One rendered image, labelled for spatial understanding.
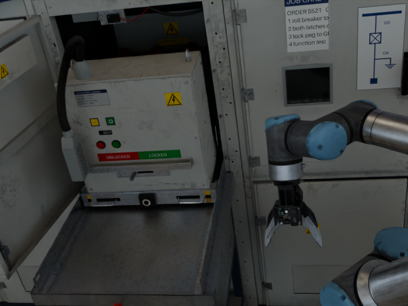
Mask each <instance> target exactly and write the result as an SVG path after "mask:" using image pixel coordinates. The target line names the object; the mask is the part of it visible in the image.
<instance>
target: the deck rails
mask: <svg viewBox="0 0 408 306"><path fill-rule="evenodd" d="M216 179H219V183H218V187H217V193H216V199H215V202H214V203H211V206H210V210H209V216H208V221H207V225H206V230H205V236H204V240H203V245H202V250H201V254H200V260H199V265H198V269H197V274H196V278H195V284H194V289H193V293H192V295H205V293H206V286H207V282H208V276H209V269H210V265H211V259H212V255H213V248H214V242H215V238H216V231H217V225H218V221H219V214H220V207H221V204H222V197H223V190H224V187H225V180H226V172H225V164H224V160H223V162H222V168H221V172H218V173H217V177H216ZM84 188H86V186H85V187H84ZM83 190H84V189H83ZM82 192H83V191H82ZM82 192H81V194H82ZM81 194H80V196H79V198H78V200H77V201H76V203H75V205H74V206H73V208H72V210H71V212H70V214H69V215H68V217H67V219H66V221H65V222H64V224H63V226H62V228H61V229H60V231H59V233H58V235H57V236H56V238H55V240H54V241H53V243H52V245H51V247H50V249H49V250H48V252H47V254H46V256H45V258H44V259H43V261H42V263H41V265H40V266H39V268H38V270H37V272H36V273H35V275H34V277H33V282H34V284H35V287H36V289H37V291H38V292H37V294H49V292H50V290H51V288H52V286H53V284H54V282H55V281H56V279H57V277H58V275H59V273H60V271H61V269H62V267H63V265H64V263H65V261H66V259H67V257H68V255H69V253H70V251H71V249H72V247H73V245H74V243H75V242H76V240H77V238H78V236H79V234H80V232H81V230H82V228H83V226H84V224H85V222H86V220H87V218H88V216H89V214H90V212H91V210H92V208H93V206H84V203H83V200H82V196H81ZM38 275H39V278H38V280H37V281H36V278H37V277H38Z"/></svg>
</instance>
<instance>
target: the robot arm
mask: <svg viewBox="0 0 408 306"><path fill-rule="evenodd" d="M300 119H301V118H300V116H299V114H287V115H280V116H275V117H270V118H267V119H266V121H265V132H266V139H267V152H268V169H269V177H270V179H271V180H273V181H274V185H275V186H277V187H278V194H279V199H278V200H276V202H275V204H274V206H273V209H272V210H271V211H270V213H269V215H268V221H267V227H266V232H265V247H267V246H268V244H269V243H270V241H271V237H272V236H273V235H274V231H275V229H277V228H278V227H279V226H280V225H286V224H291V226H298V225H301V226H302V224H303V226H305V227H306V228H307V229H309V230H310V232H311V235H312V236H313V237H314V238H315V239H316V242H317V244H318V245H319V246H320V247H322V237H321V233H320V230H319V227H318V223H317V221H316V218H315V214H314V212H313V211H312V210H311V209H310V208H309V207H308V206H307V205H306V204H305V203H304V201H302V200H303V191H302V190H301V188H300V186H299V184H300V183H301V178H302V177H303V176H304V170H303V168H304V167H305V164H302V162H303V157H308V158H315V159H317V160H334V159H336V158H338V157H339V156H340V155H341V154H342V153H343V152H344V150H345V148H346V146H347V145H349V144H350V143H353V142H354V141H359V142H361V143H365V144H368V145H375V146H379V147H382V148H386V149H390V150H392V151H396V152H400V153H402V154H406V155H408V117H407V116H404V115H399V114H394V113H391V112H386V111H383V110H381V109H379V107H378V106H377V105H376V104H375V103H373V102H371V101H369V100H358V101H354V102H351V103H349V104H348V105H346V106H344V107H342V108H340V109H338V110H336V111H334V112H332V113H330V114H327V115H325V116H323V117H321V118H318V119H317V120H314V121H305V120H300ZM302 215H303V217H304V218H303V222H302ZM278 216H279V217H278ZM374 244H375V247H374V250H373V251H372V252H371V253H370V254H368V255H366V256H365V257H364V258H362V259H361V260H359V261H358V262H357V263H355V264H354V265H352V266H351V267H350V268H348V269H346V270H345V271H344V272H342V273H341V274H340V275H338V276H336V277H335V278H334V279H332V280H331V281H328V282H327V284H326V285H325V286H324V287H323V288H322V289H321V291H320V295H319V297H320V302H321V305H322V306H408V228H404V227H390V228H385V229H383V230H381V231H379V232H378V233H377V234H376V236H375V239H374Z"/></svg>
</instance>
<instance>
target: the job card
mask: <svg viewBox="0 0 408 306"><path fill-rule="evenodd" d="M284 16H285V37H286V48H287V53H298V52H314V51H322V50H330V11H329V0H284Z"/></svg>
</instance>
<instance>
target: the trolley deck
mask: <svg viewBox="0 0 408 306"><path fill-rule="evenodd" d="M233 191H234V176H233V173H226V180H225V187H224V190H223V197H222V204H221V207H220V214H219V221H218V225H217V231H216V238H215V242H214V248H213V252H212V259H211V265H210V269H209V276H208V282H207V286H206V293H205V295H192V293H193V289H194V284H195V280H196V274H197V269H198V265H199V260H200V254H201V250H202V245H203V240H204V236H205V230H206V225H207V221H208V216H209V210H210V206H211V203H196V204H179V203H178V204H157V205H155V206H146V207H141V206H140V205H117V206H94V207H93V208H92V210H91V212H90V214H89V216H88V218H87V220H86V222H85V224H84V226H83V228H82V230H81V232H80V234H79V236H78V238H77V240H76V242H75V243H74V245H73V247H72V249H71V251H70V253H69V255H68V257H67V259H66V261H65V263H64V265H63V267H62V269H61V271H60V272H59V275H58V277H57V279H56V281H55V282H54V284H53V286H52V288H51V290H50V292H49V294H37V292H38V291H37V289H36V287H35V285H34V286H33V288H32V290H31V292H30V295H31V297H32V300H33V302H34V304H35V305H46V306H114V304H116V303H118V301H119V300H122V302H121V305H122V306H216V304H217V296H218V292H219V284H220V276H221V272H222V264H223V256H224V251H225V244H226V236H227V231H228V224H229V219H230V211H231V204H232V199H233Z"/></svg>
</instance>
